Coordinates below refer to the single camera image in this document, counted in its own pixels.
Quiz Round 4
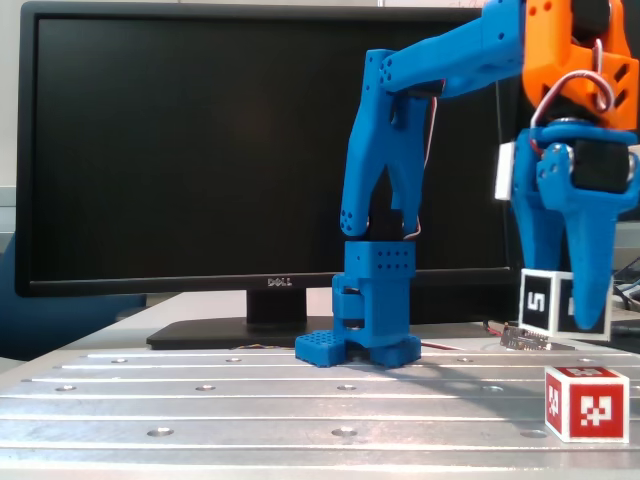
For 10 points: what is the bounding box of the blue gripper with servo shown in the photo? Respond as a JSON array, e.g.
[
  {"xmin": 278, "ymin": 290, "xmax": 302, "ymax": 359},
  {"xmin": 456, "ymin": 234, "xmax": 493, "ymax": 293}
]
[{"xmin": 509, "ymin": 123, "xmax": 640, "ymax": 332}]

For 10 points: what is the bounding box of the black cube with white markers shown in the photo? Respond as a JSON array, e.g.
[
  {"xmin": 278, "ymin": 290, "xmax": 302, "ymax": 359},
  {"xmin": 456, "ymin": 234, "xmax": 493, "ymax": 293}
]
[{"xmin": 517, "ymin": 267, "xmax": 614, "ymax": 343}]

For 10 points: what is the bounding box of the red cube with white markers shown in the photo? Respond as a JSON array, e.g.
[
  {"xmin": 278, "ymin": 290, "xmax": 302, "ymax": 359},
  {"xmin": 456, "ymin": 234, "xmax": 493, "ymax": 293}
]
[{"xmin": 543, "ymin": 364, "xmax": 631, "ymax": 445}]

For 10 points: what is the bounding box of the black monitor without logo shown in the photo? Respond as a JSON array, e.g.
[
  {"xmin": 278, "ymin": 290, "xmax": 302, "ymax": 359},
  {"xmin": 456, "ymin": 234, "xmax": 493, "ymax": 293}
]
[{"xmin": 509, "ymin": 0, "xmax": 640, "ymax": 224}]

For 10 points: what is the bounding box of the small circuit board with pins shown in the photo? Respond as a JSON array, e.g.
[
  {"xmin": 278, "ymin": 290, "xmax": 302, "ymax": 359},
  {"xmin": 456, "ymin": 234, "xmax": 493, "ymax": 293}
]
[{"xmin": 498, "ymin": 322, "xmax": 576, "ymax": 352}]

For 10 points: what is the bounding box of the black Dell monitor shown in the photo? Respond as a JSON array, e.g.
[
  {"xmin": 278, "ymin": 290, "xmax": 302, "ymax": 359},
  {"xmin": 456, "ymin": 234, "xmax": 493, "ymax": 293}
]
[{"xmin": 13, "ymin": 0, "xmax": 522, "ymax": 351}]

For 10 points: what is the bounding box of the blue chair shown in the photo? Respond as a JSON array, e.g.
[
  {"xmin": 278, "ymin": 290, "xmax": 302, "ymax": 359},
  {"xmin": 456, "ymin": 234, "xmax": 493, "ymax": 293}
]
[{"xmin": 0, "ymin": 232, "xmax": 149, "ymax": 362}]

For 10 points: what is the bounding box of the bundle of dark cables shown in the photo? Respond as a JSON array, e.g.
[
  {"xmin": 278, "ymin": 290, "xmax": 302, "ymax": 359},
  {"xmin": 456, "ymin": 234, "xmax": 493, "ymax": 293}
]
[{"xmin": 612, "ymin": 257, "xmax": 640, "ymax": 307}]

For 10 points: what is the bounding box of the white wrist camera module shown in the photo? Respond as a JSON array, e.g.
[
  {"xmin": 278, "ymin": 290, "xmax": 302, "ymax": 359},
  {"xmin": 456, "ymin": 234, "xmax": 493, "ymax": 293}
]
[{"xmin": 493, "ymin": 140, "xmax": 518, "ymax": 202}]

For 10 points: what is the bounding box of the red white arm cable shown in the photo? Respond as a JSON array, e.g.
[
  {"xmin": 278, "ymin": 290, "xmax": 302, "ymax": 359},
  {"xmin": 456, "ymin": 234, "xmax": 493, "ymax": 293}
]
[{"xmin": 413, "ymin": 92, "xmax": 440, "ymax": 242}]

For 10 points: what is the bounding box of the red white wrist servo cable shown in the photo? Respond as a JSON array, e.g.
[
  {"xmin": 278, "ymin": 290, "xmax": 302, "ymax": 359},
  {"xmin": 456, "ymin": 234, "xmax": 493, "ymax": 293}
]
[{"xmin": 528, "ymin": 38, "xmax": 617, "ymax": 156}]

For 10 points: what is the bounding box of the multicoloured thin wire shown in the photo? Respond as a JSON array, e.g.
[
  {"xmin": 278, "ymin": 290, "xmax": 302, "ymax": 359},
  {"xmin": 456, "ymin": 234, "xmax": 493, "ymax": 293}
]
[{"xmin": 228, "ymin": 342, "xmax": 297, "ymax": 351}]

